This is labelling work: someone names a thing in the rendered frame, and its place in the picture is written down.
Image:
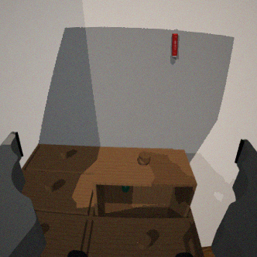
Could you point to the red battery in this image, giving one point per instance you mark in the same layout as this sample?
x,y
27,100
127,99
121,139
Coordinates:
x,y
174,44

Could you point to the brown wooden chest of drawers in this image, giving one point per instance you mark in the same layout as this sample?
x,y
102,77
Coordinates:
x,y
91,217

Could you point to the green aa battery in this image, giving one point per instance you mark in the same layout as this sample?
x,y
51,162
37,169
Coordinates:
x,y
125,189

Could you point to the brown wooden drawer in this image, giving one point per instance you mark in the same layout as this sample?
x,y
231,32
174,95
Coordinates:
x,y
74,159
62,235
161,183
66,194
155,239

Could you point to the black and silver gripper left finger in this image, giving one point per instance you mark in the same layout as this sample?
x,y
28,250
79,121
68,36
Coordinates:
x,y
21,234

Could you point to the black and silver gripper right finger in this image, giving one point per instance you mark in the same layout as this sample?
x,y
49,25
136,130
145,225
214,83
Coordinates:
x,y
236,235

